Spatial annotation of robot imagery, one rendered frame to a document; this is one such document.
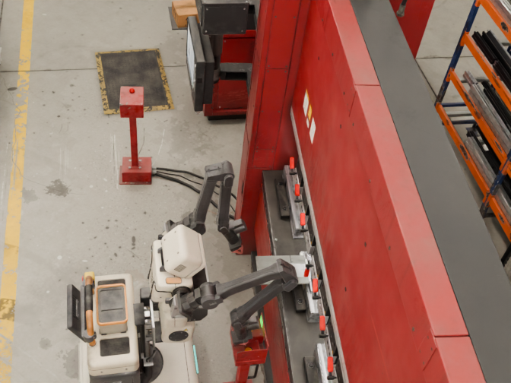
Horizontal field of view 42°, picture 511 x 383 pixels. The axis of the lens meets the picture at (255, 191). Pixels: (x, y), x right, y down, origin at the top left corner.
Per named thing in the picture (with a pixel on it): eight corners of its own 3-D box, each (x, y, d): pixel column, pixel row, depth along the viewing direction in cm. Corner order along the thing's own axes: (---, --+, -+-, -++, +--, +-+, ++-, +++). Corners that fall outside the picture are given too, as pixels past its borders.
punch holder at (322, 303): (315, 298, 315) (322, 278, 303) (333, 298, 316) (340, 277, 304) (321, 326, 305) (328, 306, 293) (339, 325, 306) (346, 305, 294)
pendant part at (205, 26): (187, 75, 433) (191, -46, 371) (224, 74, 437) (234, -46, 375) (196, 127, 399) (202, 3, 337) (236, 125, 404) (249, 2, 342)
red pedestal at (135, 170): (119, 166, 523) (113, 82, 462) (151, 166, 526) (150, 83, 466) (119, 185, 510) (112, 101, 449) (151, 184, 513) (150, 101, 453)
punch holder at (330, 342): (322, 335, 301) (329, 315, 289) (341, 334, 303) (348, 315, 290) (328, 365, 291) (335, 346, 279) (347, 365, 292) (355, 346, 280)
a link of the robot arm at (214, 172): (204, 157, 305) (207, 173, 298) (233, 159, 309) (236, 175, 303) (186, 220, 336) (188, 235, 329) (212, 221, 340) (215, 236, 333)
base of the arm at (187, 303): (176, 290, 306) (179, 312, 298) (190, 283, 304) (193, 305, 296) (186, 298, 312) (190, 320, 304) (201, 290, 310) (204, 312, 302)
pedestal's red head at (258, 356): (229, 333, 356) (232, 314, 343) (258, 330, 359) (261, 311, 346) (235, 366, 343) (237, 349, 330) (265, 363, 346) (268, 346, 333)
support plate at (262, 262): (255, 257, 351) (255, 255, 350) (303, 256, 355) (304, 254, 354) (258, 285, 339) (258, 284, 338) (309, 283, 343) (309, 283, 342)
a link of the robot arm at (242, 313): (287, 261, 302) (291, 280, 295) (296, 266, 306) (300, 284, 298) (226, 311, 322) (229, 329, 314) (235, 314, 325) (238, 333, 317)
